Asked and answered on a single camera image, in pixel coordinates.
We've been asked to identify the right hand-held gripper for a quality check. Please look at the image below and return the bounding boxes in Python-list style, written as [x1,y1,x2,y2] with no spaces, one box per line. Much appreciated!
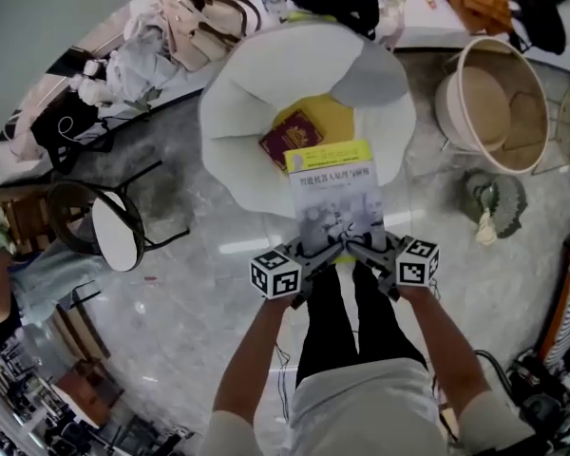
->
[347,236,441,301]

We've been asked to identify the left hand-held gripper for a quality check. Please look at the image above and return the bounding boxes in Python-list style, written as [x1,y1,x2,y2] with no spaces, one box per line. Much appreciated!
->
[250,239,351,310]

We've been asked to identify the yellow grey book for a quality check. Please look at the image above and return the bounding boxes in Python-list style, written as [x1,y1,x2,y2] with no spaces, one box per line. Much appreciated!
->
[283,139,387,264]

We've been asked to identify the white round lounge chair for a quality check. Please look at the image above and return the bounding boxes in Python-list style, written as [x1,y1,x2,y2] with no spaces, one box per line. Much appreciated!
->
[199,22,417,218]

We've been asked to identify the person's left forearm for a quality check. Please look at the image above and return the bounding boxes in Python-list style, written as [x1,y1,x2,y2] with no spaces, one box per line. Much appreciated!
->
[212,294,291,417]

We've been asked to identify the black shoulder bag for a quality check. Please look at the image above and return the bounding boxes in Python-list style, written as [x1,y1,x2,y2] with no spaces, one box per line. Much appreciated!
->
[508,0,567,56]

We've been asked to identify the person's right forearm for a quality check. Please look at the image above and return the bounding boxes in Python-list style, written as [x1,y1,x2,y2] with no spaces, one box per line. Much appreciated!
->
[398,282,493,412]

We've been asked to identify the dark red book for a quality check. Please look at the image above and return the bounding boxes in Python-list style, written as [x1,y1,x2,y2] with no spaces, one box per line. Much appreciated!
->
[258,108,325,173]

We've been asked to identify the orange sofa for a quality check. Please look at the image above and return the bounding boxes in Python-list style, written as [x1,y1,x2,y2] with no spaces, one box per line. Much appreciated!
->
[539,228,570,374]

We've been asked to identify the person's black trousers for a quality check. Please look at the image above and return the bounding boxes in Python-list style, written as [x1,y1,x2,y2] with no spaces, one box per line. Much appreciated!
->
[294,258,428,389]

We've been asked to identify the cream plush toy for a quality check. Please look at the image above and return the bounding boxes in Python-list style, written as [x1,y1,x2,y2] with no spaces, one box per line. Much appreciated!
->
[474,206,499,246]

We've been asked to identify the yellow round seat cushion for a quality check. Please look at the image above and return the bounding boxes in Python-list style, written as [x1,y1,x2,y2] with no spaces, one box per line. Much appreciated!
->
[271,95,357,161]

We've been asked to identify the person's white shirt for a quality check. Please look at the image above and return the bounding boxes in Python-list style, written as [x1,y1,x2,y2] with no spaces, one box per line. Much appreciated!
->
[206,357,536,456]

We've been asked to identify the white round basket table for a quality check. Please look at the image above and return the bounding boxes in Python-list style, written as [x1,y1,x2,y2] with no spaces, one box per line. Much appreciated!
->
[434,35,551,175]

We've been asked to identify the black round chair white seat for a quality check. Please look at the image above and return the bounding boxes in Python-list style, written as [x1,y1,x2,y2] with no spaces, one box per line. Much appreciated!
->
[46,159,191,274]

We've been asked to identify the wooden bench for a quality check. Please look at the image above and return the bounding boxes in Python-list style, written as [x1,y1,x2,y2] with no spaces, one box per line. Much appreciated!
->
[51,296,113,360]

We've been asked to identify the beige handbag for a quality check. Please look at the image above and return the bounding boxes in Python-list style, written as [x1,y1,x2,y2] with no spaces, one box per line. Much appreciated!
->
[154,0,262,73]

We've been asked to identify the grey white clothes pile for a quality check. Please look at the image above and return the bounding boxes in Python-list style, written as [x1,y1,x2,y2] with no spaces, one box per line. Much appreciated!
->
[104,26,181,113]

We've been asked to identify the brown wooden cabinet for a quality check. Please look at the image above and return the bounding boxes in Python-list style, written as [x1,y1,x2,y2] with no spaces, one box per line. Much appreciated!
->
[56,358,124,427]

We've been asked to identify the brown cloth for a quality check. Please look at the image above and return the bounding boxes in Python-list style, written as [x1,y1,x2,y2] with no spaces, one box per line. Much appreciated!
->
[434,0,515,36]

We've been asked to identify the small wooden rack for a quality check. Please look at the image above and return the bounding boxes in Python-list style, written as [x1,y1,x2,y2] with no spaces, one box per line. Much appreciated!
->
[0,197,58,256]

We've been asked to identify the black tote bag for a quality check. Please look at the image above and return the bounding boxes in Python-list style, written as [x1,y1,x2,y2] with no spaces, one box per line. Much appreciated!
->
[30,90,118,176]

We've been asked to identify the pale roller blind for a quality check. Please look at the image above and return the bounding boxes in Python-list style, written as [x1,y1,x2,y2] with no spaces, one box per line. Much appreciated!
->
[0,0,205,149]

